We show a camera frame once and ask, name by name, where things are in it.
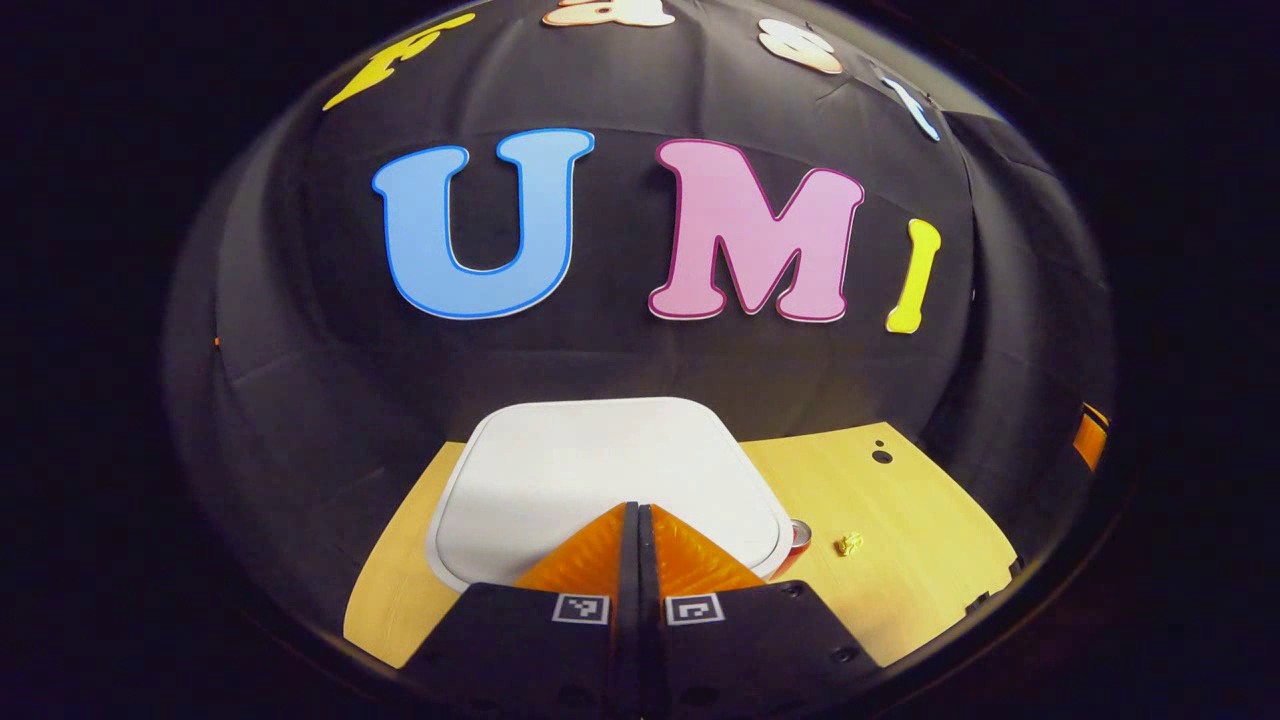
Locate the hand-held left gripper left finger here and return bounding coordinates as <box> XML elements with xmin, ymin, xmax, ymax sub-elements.
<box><xmin>400</xmin><ymin>502</ymin><xmax>639</xmax><ymax>720</ymax></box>

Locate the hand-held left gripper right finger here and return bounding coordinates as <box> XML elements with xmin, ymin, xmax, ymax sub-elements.
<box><xmin>638</xmin><ymin>503</ymin><xmax>883</xmax><ymax>720</ymax></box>

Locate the red pop can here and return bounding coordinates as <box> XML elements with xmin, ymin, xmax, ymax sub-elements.
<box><xmin>770</xmin><ymin>520</ymin><xmax>813</xmax><ymax>581</ymax></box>

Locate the white desktop garbage bin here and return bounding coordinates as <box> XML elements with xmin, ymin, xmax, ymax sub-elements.
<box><xmin>427</xmin><ymin>397</ymin><xmax>796</xmax><ymax>593</ymax></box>

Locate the black backdrop cloth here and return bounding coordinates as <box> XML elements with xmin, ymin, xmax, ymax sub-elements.
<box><xmin>165</xmin><ymin>0</ymin><xmax>1116</xmax><ymax>641</ymax></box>

